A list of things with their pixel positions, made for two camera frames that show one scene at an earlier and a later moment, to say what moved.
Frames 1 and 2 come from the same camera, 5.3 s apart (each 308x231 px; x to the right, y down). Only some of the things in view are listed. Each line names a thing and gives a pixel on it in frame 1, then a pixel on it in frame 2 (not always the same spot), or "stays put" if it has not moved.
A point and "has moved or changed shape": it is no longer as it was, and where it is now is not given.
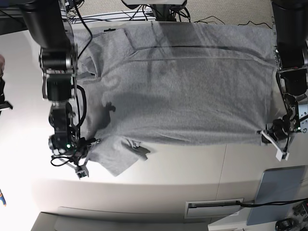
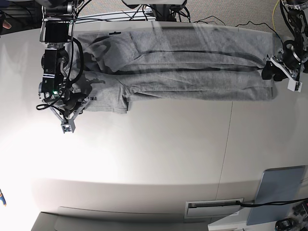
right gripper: (279, 134) to (290, 60)
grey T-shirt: (186, 85) has moved or changed shape
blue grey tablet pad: (283, 184) stays put
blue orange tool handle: (2, 198) stays put
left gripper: (72, 150) to (64, 106)
